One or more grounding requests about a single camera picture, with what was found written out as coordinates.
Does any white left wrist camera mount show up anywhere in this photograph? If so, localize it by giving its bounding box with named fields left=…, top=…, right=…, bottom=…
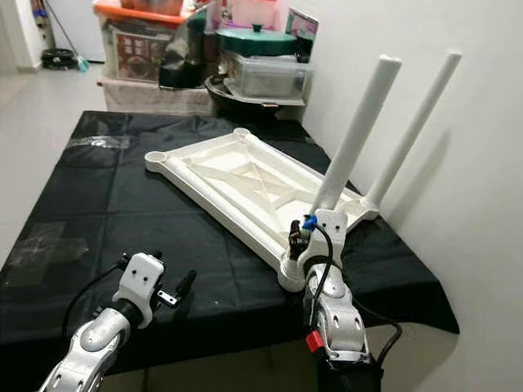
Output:
left=112, top=252, right=167, bottom=311

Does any mop with green head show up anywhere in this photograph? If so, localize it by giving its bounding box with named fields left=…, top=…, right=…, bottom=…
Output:
left=41, top=0, right=92, bottom=74

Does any white cabinet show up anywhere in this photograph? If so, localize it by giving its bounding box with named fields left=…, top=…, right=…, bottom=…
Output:
left=48, top=0, right=108, bottom=63

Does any black shiny bag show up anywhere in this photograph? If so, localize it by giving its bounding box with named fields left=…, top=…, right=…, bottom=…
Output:
left=159, top=8, right=215, bottom=90

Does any beige cloth-covered bench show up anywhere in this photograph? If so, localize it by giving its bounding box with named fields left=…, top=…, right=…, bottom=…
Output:
left=101, top=77, right=215, bottom=116

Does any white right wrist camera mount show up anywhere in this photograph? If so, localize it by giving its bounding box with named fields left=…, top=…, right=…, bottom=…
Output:
left=302, top=207, right=350, bottom=262

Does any silver robot leg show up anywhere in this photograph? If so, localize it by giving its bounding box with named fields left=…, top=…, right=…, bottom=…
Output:
left=317, top=358, right=387, bottom=392

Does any clear plastic storage box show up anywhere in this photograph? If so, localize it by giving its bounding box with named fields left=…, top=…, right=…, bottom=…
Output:
left=224, top=50, right=314, bottom=100

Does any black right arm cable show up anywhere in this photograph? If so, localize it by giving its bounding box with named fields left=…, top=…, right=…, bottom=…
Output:
left=303, top=216, right=405, bottom=370

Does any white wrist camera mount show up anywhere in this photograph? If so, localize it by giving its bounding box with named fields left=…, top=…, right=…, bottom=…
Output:
left=112, top=252, right=167, bottom=311
left=302, top=207, right=350, bottom=262

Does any black tablecloth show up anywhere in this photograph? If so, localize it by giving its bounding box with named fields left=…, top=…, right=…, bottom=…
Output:
left=0, top=109, right=462, bottom=392

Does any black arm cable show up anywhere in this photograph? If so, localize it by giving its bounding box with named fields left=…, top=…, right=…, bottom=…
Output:
left=63, top=259, right=129, bottom=350
left=303, top=216, right=405, bottom=370

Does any white plastic children table top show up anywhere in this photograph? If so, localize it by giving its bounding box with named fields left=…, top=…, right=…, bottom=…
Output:
left=144, top=127, right=382, bottom=293

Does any black wok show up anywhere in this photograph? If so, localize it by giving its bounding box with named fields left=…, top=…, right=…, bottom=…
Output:
left=206, top=73, right=305, bottom=120

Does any black coiled hose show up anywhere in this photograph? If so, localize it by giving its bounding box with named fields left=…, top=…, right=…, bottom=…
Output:
left=42, top=48, right=79, bottom=71

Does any colourful printed carton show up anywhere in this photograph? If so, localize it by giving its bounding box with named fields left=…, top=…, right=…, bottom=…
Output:
left=285, top=7, right=320, bottom=63

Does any clear tape strip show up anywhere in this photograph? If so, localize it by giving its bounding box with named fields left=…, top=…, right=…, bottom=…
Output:
left=66, top=134, right=129, bottom=150

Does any clear storage box orange lid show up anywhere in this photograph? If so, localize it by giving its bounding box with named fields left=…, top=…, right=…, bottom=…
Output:
left=93, top=0, right=189, bottom=83

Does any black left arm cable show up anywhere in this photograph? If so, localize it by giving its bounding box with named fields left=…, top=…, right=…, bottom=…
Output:
left=63, top=259, right=129, bottom=350

